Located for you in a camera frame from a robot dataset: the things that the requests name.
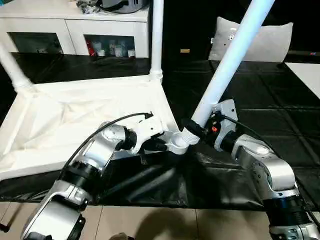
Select grey bag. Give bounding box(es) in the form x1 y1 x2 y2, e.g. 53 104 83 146
99 0 148 14

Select black metal frame bar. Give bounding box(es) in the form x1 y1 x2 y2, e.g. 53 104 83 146
0 203 21 232

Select black bar with red light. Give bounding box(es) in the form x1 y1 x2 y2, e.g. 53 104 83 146
288 50 320 58

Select black mat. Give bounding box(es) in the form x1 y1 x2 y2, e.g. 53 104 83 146
0 51 320 210

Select grey cushion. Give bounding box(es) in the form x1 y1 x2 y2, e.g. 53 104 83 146
208 16 294 63

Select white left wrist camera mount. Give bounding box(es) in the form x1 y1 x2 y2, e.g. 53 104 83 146
129 112 165 155

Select white cabinet with glass doors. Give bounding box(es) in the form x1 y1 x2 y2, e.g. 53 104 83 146
0 0 151 59

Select white plastic table leg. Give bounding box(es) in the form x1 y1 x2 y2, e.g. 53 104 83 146
0 44 35 92
182 0 277 151
149 0 165 82

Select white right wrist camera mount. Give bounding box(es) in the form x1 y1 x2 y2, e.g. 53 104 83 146
211 99 238 152

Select white flat panel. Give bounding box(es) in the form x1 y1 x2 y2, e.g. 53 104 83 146
284 62 320 100

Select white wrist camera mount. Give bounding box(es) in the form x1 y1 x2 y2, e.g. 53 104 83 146
211 99 238 152
129 112 165 155

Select white plastic table top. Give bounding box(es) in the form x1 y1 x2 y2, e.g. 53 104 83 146
0 74 191 182

